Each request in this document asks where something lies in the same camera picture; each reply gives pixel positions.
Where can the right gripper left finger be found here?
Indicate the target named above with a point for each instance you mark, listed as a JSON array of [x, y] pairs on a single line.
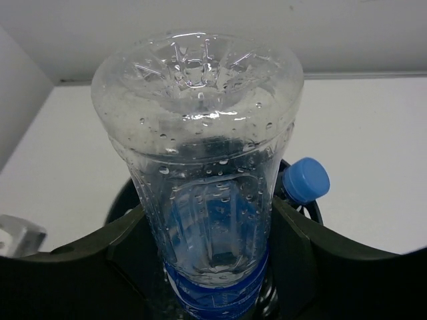
[[112, 273]]

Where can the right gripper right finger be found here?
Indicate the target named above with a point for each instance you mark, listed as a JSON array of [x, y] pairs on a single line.
[[320, 274]]

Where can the blue cap water bottle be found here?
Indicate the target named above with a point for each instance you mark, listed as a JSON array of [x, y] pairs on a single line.
[[305, 181]]

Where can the white cap blue label bottle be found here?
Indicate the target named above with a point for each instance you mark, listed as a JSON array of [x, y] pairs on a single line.
[[202, 121]]

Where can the dark round waste bin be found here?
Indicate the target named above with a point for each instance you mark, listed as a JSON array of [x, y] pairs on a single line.
[[128, 198]]

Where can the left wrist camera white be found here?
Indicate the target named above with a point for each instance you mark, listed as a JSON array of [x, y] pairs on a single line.
[[20, 237]]

